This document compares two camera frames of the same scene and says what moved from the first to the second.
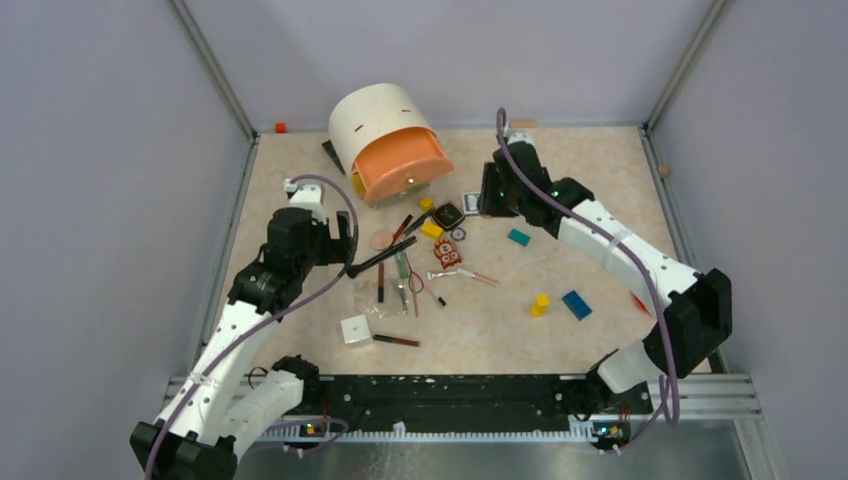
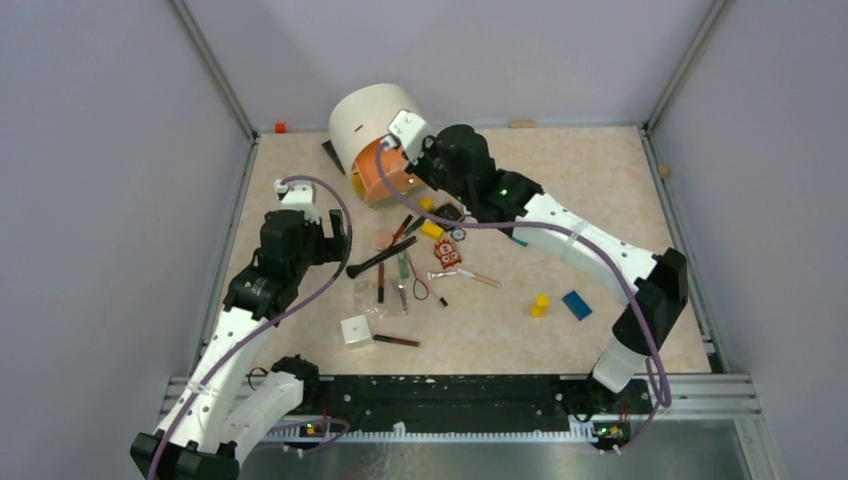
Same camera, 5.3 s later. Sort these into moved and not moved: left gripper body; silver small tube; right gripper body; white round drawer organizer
Moved: right gripper body
Not moved: left gripper body; white round drawer organizer; silver small tube
